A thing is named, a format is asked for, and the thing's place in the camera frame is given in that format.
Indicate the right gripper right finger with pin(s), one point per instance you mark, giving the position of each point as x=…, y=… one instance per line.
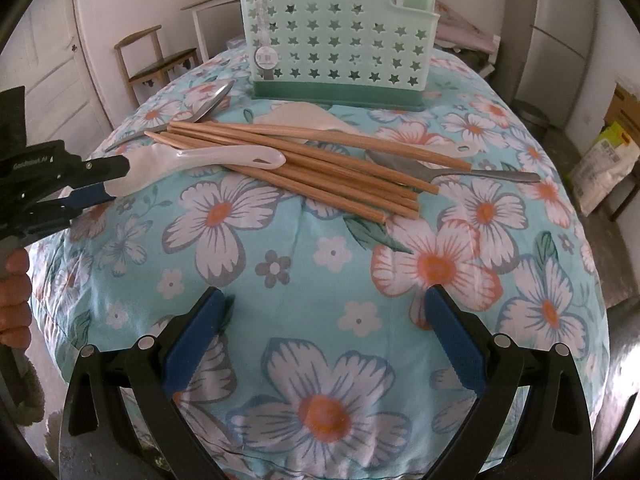
x=489, y=365

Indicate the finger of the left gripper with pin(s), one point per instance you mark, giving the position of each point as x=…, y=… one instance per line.
x=78, y=199
x=106, y=168

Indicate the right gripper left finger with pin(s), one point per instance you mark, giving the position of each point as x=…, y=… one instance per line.
x=160, y=366

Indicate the metal spoon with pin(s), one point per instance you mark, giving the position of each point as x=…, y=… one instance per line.
x=417, y=170
x=203, y=107

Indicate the wooden chopstick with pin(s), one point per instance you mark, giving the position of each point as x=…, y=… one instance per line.
x=362, y=181
x=308, y=191
x=348, y=139
x=377, y=199
x=308, y=153

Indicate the person's left hand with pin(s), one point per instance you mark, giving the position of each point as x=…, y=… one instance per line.
x=15, y=313

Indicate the wooden chair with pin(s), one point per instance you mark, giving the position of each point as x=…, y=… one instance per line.
x=158, y=70

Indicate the white door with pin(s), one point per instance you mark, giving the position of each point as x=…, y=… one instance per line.
x=44, y=55

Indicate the floral blue tablecloth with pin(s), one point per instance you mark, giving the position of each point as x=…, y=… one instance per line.
x=328, y=368

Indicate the white side table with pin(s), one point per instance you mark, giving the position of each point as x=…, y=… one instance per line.
x=195, y=9

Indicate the metal trash can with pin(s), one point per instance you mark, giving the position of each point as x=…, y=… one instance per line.
x=535, y=121

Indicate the white yellow sack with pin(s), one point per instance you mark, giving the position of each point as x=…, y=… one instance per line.
x=607, y=163

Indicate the mint green utensil basket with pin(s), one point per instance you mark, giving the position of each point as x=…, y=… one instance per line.
x=367, y=53

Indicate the cardboard box right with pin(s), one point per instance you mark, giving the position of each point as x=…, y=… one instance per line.
x=625, y=110

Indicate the grey refrigerator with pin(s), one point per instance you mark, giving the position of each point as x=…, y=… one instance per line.
x=557, y=57

